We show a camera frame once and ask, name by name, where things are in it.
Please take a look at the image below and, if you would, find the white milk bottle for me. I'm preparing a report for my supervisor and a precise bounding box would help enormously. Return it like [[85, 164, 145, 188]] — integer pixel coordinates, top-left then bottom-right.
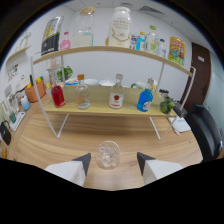
[[107, 6, 133, 49]]

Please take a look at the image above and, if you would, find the small green cup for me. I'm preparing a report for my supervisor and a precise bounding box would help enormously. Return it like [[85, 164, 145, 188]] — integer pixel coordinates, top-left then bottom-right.
[[8, 111, 17, 124]]

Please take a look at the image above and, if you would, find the clear glass with ice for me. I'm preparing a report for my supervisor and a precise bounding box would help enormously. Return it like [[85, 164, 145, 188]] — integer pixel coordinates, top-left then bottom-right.
[[95, 140, 121, 170]]

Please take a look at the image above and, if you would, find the black armchair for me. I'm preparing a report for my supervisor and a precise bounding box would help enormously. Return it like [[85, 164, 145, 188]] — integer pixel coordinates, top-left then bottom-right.
[[184, 103, 224, 163]]

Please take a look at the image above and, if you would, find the black cylindrical grip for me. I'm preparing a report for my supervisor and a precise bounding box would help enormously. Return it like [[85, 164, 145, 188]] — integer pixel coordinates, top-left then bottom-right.
[[173, 101, 189, 119]]

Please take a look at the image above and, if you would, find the blue liquid bottle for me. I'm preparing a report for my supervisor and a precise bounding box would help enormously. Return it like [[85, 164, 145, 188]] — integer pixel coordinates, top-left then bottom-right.
[[136, 78, 155, 113]]

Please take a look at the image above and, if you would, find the clear bottle orange cap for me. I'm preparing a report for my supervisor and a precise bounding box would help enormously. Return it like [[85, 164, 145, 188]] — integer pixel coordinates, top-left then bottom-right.
[[75, 73, 92, 110]]

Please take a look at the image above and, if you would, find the white kitchen scale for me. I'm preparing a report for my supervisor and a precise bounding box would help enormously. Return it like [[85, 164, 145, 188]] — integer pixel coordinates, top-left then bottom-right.
[[8, 111, 27, 132]]

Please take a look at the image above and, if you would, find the red liquid bottle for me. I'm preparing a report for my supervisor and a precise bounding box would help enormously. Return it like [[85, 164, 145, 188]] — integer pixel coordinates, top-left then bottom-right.
[[49, 73, 67, 109]]

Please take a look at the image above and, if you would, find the small dark bottles set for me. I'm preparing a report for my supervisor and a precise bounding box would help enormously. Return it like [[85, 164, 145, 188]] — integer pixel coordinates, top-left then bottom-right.
[[158, 88, 170, 98]]

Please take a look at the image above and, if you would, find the black pouch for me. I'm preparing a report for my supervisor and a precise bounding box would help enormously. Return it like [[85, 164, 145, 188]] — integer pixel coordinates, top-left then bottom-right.
[[0, 120, 12, 146]]

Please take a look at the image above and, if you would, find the two-tier wooden shelf rack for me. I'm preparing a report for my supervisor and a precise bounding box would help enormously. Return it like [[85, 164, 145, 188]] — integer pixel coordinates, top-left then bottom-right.
[[30, 45, 197, 141]]

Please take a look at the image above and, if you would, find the clear bottle red label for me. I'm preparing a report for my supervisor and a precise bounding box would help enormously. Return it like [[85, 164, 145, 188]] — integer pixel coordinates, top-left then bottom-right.
[[108, 73, 126, 110]]

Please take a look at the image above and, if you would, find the small light blue bottle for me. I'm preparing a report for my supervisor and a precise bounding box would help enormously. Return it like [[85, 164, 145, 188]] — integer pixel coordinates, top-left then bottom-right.
[[20, 95, 32, 112]]

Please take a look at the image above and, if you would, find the orange storage basket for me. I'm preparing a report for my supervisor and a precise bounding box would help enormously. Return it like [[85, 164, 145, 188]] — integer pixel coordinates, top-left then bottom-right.
[[24, 79, 47, 104]]

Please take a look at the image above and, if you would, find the blue rimmed bowl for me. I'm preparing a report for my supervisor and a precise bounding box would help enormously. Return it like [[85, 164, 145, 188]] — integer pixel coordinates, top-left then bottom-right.
[[64, 77, 80, 87]]

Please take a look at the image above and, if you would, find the white bowl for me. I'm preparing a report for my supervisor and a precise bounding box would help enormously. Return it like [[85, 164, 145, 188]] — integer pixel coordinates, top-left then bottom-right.
[[98, 79, 116, 87], [83, 78, 100, 87]]

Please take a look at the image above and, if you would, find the green potted plant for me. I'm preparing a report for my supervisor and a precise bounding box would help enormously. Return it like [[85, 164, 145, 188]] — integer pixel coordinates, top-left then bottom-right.
[[56, 65, 74, 82]]

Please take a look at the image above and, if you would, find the white countertop appliance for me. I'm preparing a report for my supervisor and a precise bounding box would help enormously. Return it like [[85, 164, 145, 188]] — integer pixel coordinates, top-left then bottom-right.
[[14, 74, 32, 93]]

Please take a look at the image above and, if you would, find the dark brown door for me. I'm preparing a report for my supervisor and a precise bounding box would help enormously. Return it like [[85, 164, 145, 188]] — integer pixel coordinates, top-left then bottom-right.
[[179, 41, 212, 112]]

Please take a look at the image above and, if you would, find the clear bottle blue cap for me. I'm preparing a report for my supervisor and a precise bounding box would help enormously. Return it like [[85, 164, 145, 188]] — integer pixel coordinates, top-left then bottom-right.
[[157, 38, 167, 59]]

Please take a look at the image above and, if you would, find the yellow cartoon drink can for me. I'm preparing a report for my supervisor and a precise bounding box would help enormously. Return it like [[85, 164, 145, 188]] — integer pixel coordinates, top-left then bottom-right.
[[167, 36, 187, 67]]

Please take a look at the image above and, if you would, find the cyan bottle yellow cap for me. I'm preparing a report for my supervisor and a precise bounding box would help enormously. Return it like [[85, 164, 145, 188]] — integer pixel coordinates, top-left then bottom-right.
[[135, 31, 147, 52]]

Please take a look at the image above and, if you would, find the pink liquid bottle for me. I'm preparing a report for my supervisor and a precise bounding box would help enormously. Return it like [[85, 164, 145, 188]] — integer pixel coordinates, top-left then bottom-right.
[[59, 31, 72, 51]]

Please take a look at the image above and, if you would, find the clear bottle green cap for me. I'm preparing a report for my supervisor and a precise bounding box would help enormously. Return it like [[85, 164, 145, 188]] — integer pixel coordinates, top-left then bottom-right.
[[145, 25, 159, 55]]

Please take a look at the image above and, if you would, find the tall black and silver can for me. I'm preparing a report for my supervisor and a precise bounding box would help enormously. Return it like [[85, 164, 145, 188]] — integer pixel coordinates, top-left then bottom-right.
[[40, 15, 65, 57]]

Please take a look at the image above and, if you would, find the clear jar wooden lid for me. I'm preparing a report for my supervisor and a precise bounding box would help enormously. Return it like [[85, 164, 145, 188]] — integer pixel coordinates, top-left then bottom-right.
[[72, 6, 97, 48]]

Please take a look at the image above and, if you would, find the ceiling air vent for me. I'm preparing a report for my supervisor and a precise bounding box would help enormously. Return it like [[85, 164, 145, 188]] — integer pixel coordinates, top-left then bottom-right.
[[139, 5, 165, 15]]

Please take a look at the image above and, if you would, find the small wall shelf with vase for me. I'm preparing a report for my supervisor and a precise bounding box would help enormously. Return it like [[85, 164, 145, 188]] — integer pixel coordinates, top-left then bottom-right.
[[46, 56, 63, 71]]

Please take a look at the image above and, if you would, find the small wall photo collage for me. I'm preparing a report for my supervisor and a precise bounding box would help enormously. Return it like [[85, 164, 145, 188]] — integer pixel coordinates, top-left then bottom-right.
[[6, 63, 20, 81]]

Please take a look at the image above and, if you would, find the wooden wall shelf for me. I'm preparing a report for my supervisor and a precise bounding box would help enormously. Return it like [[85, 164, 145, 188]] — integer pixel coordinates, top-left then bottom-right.
[[5, 44, 33, 63]]

